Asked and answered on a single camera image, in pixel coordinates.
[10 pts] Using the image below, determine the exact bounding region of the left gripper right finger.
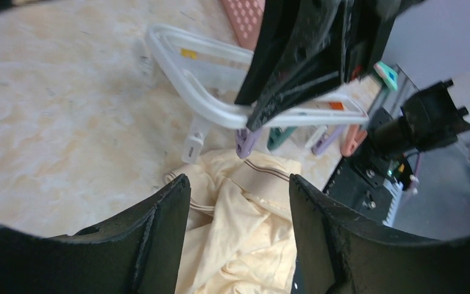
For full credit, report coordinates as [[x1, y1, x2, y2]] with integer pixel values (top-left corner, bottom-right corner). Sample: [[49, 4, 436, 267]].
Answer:
[[289, 175, 470, 293]]

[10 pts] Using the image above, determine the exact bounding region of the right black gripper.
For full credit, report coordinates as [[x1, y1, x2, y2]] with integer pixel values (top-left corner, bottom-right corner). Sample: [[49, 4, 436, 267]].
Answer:
[[234, 0, 422, 132]]

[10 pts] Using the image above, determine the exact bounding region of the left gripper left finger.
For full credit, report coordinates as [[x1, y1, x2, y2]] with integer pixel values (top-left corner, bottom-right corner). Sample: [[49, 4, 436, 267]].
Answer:
[[0, 175, 191, 293]]

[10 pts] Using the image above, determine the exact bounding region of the white clothespin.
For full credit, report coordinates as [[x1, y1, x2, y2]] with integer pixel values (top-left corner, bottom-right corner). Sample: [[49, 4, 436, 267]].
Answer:
[[304, 125, 327, 148], [181, 115, 211, 164]]

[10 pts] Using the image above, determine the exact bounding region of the teal clothespin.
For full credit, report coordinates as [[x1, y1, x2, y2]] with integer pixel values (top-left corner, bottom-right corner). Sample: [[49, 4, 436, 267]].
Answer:
[[266, 126, 297, 151]]

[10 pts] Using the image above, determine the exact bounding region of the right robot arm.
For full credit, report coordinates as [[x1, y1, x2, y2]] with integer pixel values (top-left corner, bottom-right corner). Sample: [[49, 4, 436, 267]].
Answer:
[[235, 1, 470, 155]]

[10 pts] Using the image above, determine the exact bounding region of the cream boxer underwear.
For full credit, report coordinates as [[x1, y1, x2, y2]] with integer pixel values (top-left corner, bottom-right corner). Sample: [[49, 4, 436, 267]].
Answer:
[[164, 149, 301, 293]]

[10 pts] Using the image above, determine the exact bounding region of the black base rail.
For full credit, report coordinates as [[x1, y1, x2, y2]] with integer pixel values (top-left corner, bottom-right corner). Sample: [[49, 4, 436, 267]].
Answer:
[[323, 158, 404, 227]]

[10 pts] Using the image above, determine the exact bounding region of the white clip hanger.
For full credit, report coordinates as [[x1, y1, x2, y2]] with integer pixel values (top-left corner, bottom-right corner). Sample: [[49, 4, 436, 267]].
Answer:
[[144, 23, 368, 129]]

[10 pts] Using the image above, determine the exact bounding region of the pink plastic basket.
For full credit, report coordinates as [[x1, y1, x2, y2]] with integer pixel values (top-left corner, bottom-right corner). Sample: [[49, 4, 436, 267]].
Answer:
[[220, 0, 266, 51]]

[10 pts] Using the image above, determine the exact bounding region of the purple clothespin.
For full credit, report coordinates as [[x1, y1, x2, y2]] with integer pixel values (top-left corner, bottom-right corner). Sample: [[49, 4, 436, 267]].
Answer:
[[311, 125, 346, 156], [235, 129, 263, 159]]

